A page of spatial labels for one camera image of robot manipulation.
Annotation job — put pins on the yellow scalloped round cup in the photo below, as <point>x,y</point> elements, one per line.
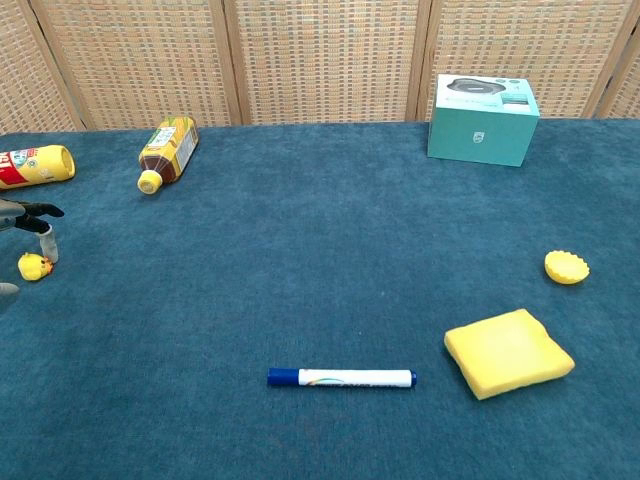
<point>565,267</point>

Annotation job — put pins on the teal speaker box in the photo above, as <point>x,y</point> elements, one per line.
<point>480,135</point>

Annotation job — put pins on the yellow bottle with red label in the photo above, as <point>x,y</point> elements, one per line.
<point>35,167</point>

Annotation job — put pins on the blue table cloth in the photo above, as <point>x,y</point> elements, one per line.
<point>300,280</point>

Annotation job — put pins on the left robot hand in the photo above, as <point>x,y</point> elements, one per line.
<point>30,212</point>

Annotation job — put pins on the wicker folding screen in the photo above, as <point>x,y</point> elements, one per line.
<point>325,60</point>

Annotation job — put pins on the white marker with blue cap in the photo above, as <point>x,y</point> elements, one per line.
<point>350,378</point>

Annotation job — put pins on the small yellow rubber duck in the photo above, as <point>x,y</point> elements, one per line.
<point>32,267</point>

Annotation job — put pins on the yellow sponge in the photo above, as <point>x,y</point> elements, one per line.
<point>507,352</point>

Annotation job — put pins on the tea bottle with yellow cap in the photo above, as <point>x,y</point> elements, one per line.
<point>170,147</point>

